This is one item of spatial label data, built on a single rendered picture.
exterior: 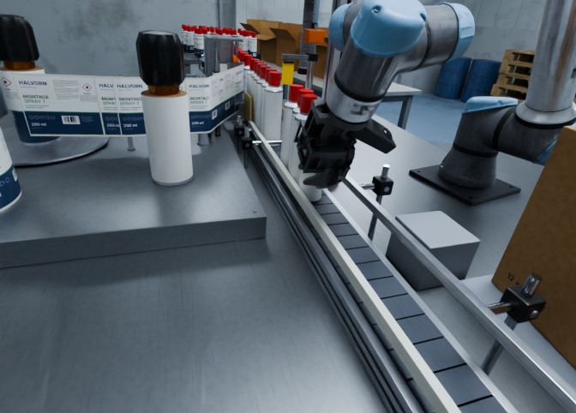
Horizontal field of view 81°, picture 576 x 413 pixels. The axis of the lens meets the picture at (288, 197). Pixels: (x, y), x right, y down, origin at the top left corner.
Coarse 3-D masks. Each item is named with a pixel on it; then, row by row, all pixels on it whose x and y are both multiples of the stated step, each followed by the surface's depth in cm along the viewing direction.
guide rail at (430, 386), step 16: (256, 128) 102; (272, 160) 84; (288, 176) 73; (304, 208) 64; (320, 224) 57; (336, 240) 53; (336, 256) 52; (352, 272) 47; (368, 288) 44; (368, 304) 43; (384, 320) 40; (400, 336) 38; (400, 352) 37; (416, 352) 36; (416, 368) 35; (432, 384) 33; (432, 400) 33; (448, 400) 32
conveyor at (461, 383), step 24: (288, 192) 74; (336, 216) 67; (360, 240) 60; (336, 264) 54; (360, 264) 54; (384, 264) 54; (384, 288) 49; (408, 312) 46; (384, 336) 42; (408, 336) 42; (432, 336) 42; (432, 360) 39; (456, 360) 40; (408, 384) 37; (456, 384) 37; (480, 384) 37; (432, 408) 34; (480, 408) 35; (504, 408) 35
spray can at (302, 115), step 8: (304, 96) 66; (312, 96) 66; (304, 104) 66; (304, 112) 67; (296, 120) 68; (296, 128) 69; (296, 144) 70; (296, 152) 71; (296, 160) 72; (296, 168) 72; (296, 176) 73
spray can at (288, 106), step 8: (296, 88) 75; (288, 96) 77; (296, 96) 75; (288, 104) 76; (296, 104) 76; (288, 112) 77; (288, 120) 77; (288, 128) 78; (288, 136) 79; (288, 144) 80; (288, 152) 81; (280, 160) 84; (288, 160) 82
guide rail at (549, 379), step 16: (352, 192) 61; (384, 224) 52; (400, 224) 50; (400, 240) 48; (416, 240) 46; (416, 256) 45; (432, 256) 43; (432, 272) 42; (448, 272) 41; (448, 288) 40; (464, 288) 39; (464, 304) 38; (480, 304) 36; (480, 320) 36; (496, 320) 35; (496, 336) 34; (512, 336) 33; (512, 352) 33; (528, 352) 31; (528, 368) 31; (544, 368) 30; (544, 384) 30; (560, 384) 29; (560, 400) 29
